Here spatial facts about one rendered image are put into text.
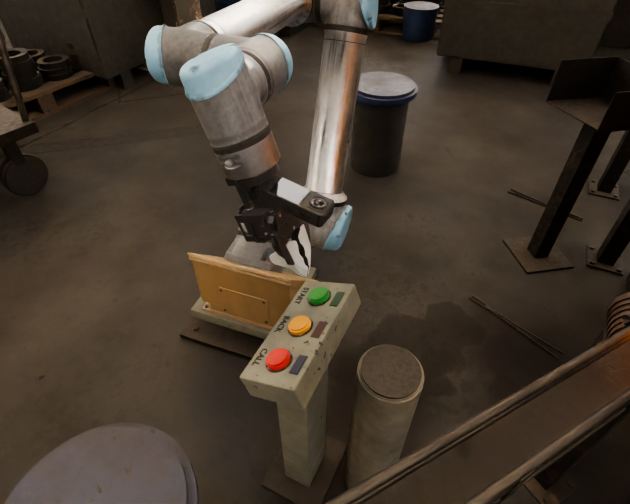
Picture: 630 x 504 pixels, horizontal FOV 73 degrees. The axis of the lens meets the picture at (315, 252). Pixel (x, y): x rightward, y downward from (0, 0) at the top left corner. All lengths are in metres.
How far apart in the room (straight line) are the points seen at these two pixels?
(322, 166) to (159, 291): 0.82
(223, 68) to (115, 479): 0.67
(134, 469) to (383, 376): 0.45
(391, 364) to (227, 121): 0.50
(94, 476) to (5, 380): 0.85
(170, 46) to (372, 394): 0.66
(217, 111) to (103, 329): 1.18
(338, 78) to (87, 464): 1.01
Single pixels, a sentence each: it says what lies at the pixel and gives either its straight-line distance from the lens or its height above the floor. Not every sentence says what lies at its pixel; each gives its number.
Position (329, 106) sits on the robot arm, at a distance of 1.22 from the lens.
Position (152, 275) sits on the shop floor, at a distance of 1.78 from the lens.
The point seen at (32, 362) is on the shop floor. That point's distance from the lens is 1.69.
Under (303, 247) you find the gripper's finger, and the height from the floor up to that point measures 0.71.
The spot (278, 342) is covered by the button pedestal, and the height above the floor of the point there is 0.59.
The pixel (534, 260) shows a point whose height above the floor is 0.01.
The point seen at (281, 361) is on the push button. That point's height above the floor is 0.62.
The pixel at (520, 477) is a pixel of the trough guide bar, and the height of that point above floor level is 0.73.
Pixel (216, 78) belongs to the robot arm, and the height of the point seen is 0.99.
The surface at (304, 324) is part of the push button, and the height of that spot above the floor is 0.62.
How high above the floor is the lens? 1.20
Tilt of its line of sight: 43 degrees down
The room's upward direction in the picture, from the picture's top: straight up
